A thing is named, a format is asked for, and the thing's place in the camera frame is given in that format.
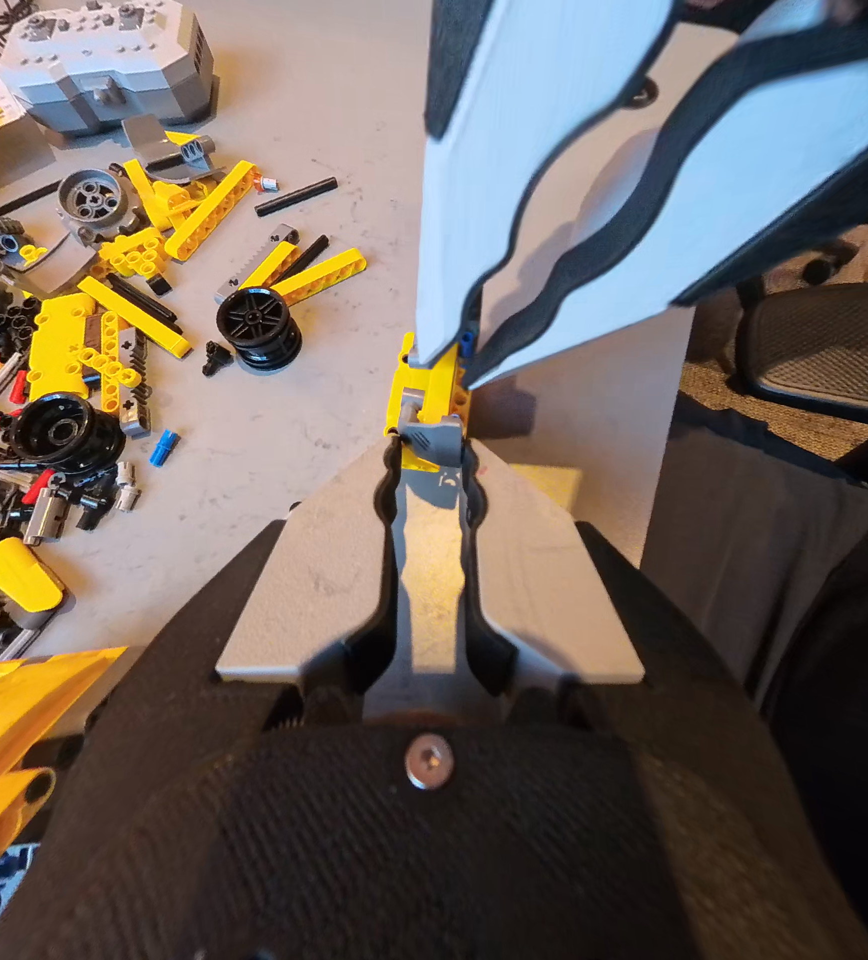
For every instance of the black desk grommet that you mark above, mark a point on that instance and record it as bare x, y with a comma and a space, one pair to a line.
640, 94

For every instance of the person's grey trousers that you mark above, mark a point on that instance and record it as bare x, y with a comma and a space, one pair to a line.
726, 525

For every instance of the yellow frame brick with pins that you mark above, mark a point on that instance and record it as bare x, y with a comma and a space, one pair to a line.
441, 382

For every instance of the black toy wheel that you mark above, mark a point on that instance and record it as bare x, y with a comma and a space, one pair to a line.
254, 322

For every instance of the black office chair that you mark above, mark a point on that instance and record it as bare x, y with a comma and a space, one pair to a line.
831, 345

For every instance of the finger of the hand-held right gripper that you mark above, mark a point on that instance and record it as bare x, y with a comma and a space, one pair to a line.
763, 165
494, 150

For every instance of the short black axle rod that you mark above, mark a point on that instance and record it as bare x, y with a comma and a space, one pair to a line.
295, 196

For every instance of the long yellow holed liftarm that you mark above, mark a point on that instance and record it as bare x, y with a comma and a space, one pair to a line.
134, 315

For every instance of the grey curved panel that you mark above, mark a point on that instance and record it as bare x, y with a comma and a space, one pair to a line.
149, 139

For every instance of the long black axle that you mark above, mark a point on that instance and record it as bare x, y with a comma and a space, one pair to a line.
302, 259

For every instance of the black pin connector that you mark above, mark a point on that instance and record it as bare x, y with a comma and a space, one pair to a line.
218, 358

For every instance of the long flat yellow beam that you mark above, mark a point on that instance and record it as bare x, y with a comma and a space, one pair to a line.
209, 210

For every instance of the yellow curved panel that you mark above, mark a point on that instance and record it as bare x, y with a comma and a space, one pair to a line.
21, 574

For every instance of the black toothed wheel hub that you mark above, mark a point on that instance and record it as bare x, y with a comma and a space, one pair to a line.
59, 431

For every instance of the thin black rod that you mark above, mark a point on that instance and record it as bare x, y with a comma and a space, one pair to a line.
29, 196

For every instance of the blue pin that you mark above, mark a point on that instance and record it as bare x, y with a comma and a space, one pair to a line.
165, 448

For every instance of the grey desk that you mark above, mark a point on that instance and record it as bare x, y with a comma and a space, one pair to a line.
291, 450

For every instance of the grey remote controller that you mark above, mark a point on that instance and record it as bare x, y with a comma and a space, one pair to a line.
104, 67

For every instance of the short yellow beam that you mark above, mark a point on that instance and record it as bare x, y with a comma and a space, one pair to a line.
272, 266

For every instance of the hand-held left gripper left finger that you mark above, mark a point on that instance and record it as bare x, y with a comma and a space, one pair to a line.
306, 592

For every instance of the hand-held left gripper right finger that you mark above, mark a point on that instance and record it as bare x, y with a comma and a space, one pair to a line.
554, 592

